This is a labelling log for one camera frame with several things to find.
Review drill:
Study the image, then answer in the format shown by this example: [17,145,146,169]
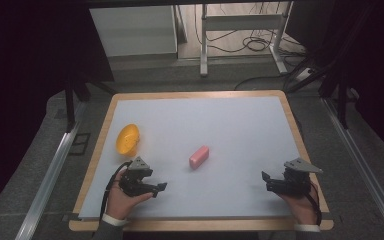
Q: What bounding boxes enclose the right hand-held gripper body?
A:
[265,157,324,197]

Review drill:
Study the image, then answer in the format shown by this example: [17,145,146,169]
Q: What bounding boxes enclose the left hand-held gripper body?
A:
[118,156,158,198]

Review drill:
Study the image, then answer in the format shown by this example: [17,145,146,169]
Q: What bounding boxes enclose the person's right hand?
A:
[278,181,320,226]

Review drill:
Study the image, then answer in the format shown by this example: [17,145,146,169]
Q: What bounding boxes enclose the person's left hand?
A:
[106,168,155,221]

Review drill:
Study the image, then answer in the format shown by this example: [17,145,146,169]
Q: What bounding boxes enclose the yellow plastic bowl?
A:
[115,123,141,157]

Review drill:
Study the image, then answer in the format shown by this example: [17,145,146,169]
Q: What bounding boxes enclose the pink soap bar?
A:
[188,144,211,170]

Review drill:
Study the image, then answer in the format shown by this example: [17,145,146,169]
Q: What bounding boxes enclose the black metal stand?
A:
[284,49,361,130]
[63,74,118,134]

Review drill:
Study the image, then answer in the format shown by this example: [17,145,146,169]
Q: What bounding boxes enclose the white power strip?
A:
[294,67,316,83]

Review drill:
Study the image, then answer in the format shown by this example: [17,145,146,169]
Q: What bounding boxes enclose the white cabinet panel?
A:
[89,4,179,58]

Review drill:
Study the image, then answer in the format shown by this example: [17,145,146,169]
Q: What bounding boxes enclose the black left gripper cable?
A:
[98,160,133,224]

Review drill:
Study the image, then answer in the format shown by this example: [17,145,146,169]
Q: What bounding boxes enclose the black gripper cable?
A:
[98,160,133,224]
[304,181,323,227]

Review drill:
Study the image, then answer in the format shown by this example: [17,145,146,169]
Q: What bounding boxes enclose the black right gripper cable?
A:
[304,181,323,227]

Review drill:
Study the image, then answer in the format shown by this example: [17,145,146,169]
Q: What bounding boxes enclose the aluminium rail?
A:
[323,97,384,240]
[14,121,81,240]

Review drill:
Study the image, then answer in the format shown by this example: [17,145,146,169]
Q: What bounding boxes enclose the black floor cables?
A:
[193,1,314,92]

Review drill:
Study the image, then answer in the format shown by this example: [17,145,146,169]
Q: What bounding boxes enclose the white metal desk frame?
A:
[199,1,295,78]

